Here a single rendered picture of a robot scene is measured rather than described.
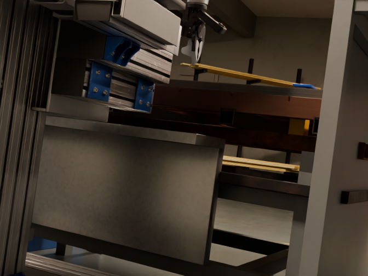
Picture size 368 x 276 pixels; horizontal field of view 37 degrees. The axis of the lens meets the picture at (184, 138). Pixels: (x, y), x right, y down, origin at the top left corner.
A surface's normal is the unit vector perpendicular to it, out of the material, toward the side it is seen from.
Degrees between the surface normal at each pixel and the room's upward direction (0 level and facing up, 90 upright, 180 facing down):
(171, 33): 90
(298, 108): 90
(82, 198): 90
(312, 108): 90
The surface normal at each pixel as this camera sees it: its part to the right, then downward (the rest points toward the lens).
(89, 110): 0.91, 0.11
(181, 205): -0.47, -0.07
